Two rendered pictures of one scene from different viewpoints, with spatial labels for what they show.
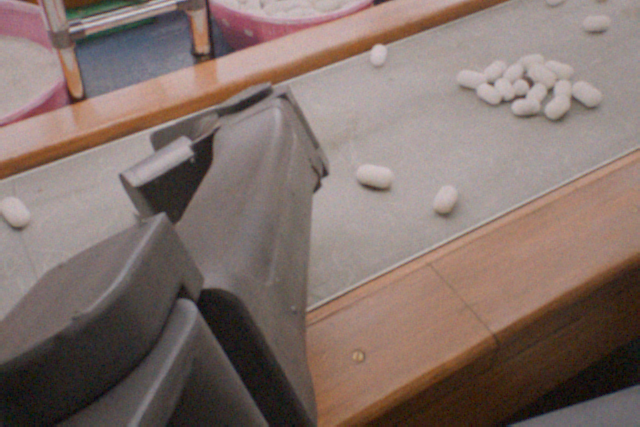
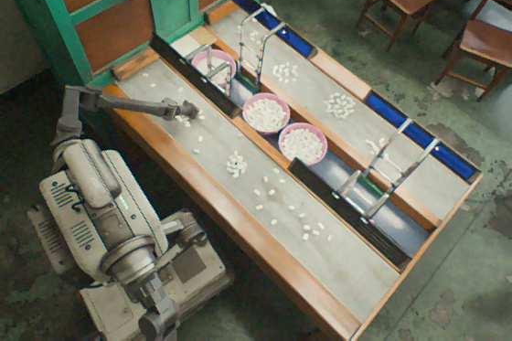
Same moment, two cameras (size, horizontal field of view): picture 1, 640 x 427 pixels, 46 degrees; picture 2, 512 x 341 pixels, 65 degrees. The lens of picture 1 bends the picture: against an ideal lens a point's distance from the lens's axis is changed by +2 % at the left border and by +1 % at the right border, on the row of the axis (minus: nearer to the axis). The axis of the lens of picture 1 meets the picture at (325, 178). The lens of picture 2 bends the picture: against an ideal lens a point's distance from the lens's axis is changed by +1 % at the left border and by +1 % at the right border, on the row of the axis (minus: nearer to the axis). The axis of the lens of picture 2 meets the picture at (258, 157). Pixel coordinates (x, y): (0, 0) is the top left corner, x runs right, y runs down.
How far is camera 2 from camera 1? 1.81 m
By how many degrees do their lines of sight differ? 42
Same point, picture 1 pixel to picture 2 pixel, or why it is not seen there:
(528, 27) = (261, 165)
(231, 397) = (89, 96)
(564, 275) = (178, 168)
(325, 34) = (240, 123)
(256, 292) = (103, 99)
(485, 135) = (218, 158)
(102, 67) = (237, 90)
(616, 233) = (190, 176)
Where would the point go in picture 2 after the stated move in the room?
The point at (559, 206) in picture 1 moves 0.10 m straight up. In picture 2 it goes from (196, 167) to (195, 158)
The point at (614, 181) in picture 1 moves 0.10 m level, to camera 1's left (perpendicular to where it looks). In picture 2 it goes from (204, 176) to (201, 160)
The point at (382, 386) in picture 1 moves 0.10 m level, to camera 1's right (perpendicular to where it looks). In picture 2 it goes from (153, 143) to (154, 160)
